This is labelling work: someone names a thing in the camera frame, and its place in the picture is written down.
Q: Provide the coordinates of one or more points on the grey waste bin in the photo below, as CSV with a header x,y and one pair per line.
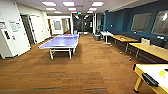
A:
x,y
97,37

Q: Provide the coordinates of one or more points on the blue ping pong table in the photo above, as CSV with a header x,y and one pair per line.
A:
x,y
60,41

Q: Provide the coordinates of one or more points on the small white table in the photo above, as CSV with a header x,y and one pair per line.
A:
x,y
105,33

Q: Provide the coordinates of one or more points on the long wooden table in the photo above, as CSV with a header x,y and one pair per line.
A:
x,y
150,50
123,38

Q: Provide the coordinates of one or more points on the square ceiling light panel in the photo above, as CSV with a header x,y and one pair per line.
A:
x,y
68,3
49,3
97,3

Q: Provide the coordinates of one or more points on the dark wide doorway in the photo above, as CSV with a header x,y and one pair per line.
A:
x,y
27,30

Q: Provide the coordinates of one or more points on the small yellow object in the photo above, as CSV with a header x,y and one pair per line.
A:
x,y
163,74

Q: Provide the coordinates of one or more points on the glass wall window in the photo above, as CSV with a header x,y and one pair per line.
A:
x,y
160,22
141,22

